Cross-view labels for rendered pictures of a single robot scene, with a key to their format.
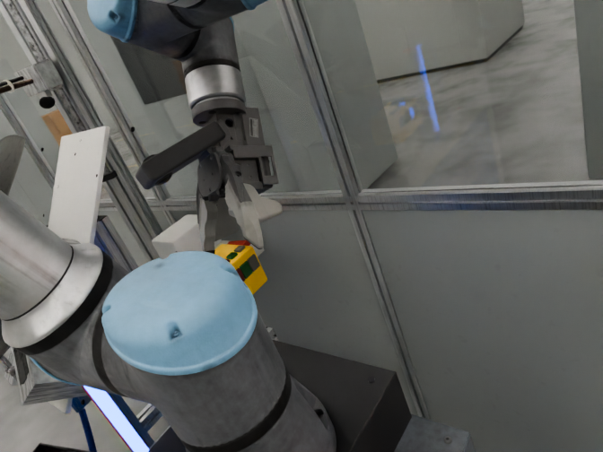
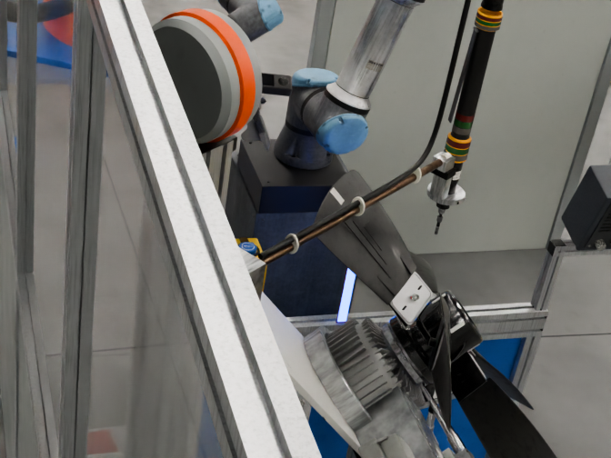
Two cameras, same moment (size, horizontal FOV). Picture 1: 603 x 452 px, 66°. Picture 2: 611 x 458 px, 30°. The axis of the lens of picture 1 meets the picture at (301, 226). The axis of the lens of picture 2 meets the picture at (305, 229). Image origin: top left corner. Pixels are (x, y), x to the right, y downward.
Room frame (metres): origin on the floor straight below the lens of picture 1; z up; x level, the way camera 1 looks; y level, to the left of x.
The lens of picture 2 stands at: (2.67, 1.16, 2.48)
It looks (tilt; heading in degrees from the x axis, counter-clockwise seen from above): 33 degrees down; 203
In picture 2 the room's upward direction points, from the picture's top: 10 degrees clockwise
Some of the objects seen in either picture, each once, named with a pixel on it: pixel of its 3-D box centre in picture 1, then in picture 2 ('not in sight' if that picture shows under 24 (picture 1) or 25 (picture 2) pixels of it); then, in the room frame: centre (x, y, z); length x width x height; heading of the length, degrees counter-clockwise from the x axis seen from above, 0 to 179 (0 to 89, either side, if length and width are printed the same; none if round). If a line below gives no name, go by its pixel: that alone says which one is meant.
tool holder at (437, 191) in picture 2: not in sight; (447, 174); (0.90, 0.66, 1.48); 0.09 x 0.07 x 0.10; 169
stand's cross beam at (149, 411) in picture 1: (161, 402); not in sight; (1.14, 0.60, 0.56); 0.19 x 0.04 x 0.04; 134
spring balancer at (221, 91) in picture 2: not in sight; (199, 76); (1.60, 0.53, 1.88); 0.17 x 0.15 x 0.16; 44
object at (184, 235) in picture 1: (184, 240); not in sight; (1.43, 0.38, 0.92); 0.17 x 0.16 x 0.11; 134
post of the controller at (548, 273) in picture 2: not in sight; (547, 275); (0.26, 0.79, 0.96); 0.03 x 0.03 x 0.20; 44
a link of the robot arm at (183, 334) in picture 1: (192, 338); (314, 97); (0.35, 0.13, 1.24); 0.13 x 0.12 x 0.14; 52
